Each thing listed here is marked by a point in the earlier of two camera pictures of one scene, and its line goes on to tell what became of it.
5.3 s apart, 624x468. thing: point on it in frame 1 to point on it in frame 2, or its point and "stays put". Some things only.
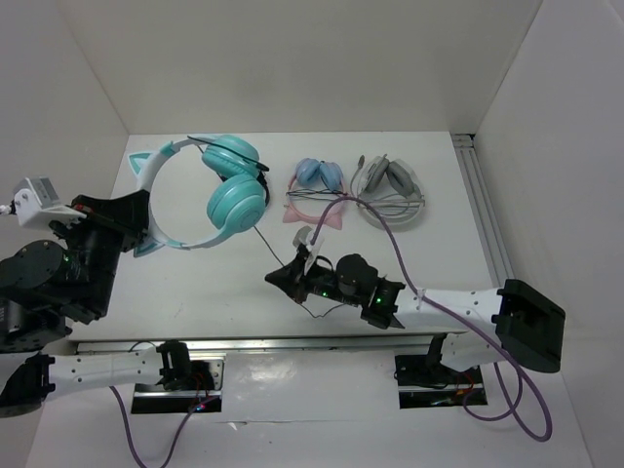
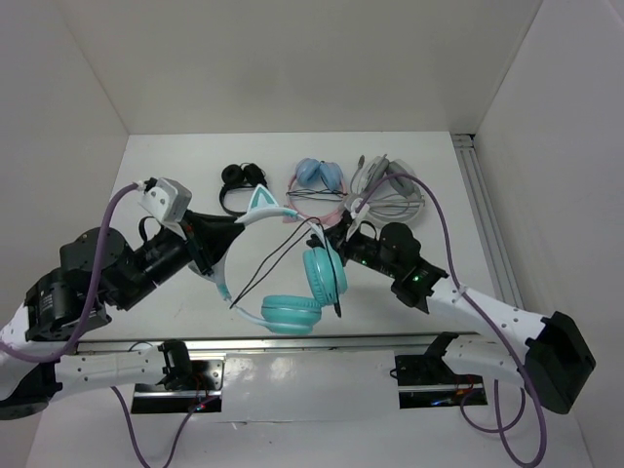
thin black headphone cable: [262, 175] to [330, 253]
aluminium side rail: [474, 179] stays put
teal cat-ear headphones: [237, 197] to [325, 269]
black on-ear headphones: [261, 177] to [243, 175]
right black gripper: [291, 279] to [337, 238]
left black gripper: [127, 214] to [209, 236]
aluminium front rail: [267, 344] stays put
